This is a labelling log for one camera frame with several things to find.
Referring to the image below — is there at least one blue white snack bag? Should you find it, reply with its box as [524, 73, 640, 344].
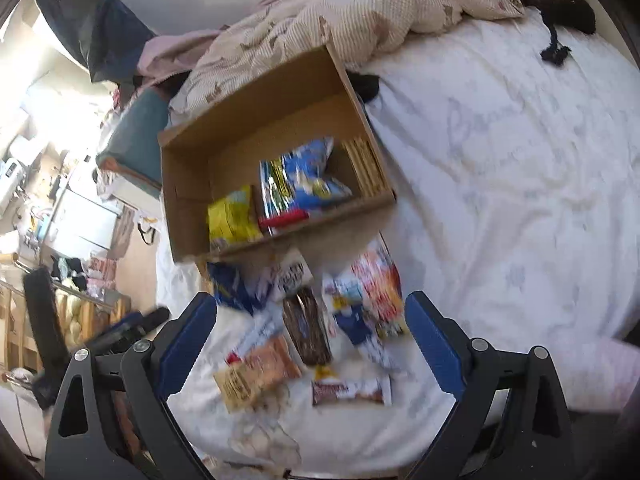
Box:
[206, 262, 278, 316]

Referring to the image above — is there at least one dark chocolate wafer packet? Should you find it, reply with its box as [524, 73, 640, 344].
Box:
[282, 286, 332, 367]

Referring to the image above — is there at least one large white red snack bag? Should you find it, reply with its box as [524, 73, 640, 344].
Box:
[321, 233, 408, 339]

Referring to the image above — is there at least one red sausage stick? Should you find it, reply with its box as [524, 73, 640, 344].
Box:
[258, 208, 309, 230]

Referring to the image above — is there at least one blue yellow snack bag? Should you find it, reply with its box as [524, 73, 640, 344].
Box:
[259, 136, 352, 218]

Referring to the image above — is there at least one wafer biscuit packet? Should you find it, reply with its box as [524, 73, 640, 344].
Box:
[342, 138, 386, 197]

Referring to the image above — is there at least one white bedside cabinet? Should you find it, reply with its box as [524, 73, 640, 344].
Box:
[43, 186, 122, 260]

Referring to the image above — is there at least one orange biscuit packet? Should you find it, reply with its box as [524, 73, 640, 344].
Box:
[213, 335, 302, 413]

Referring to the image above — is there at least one dark blue white packet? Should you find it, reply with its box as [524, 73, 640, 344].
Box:
[332, 304, 412, 378]

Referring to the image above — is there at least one black white cartoon packet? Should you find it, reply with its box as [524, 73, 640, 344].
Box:
[271, 247, 314, 302]

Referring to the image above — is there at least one brown white candy bar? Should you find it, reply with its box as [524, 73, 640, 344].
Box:
[311, 376, 393, 406]

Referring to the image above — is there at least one brown cardboard box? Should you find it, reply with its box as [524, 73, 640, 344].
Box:
[158, 44, 395, 263]

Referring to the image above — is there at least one white printed bed sheet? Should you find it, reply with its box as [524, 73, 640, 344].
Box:
[169, 11, 639, 474]

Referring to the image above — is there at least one pink cloth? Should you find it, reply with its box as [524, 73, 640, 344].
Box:
[137, 29, 222, 88]

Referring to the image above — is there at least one dark blue jacket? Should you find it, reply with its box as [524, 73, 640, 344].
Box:
[35, 0, 154, 84]

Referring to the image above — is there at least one checkered beige quilt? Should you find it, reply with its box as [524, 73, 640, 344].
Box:
[168, 0, 524, 126]

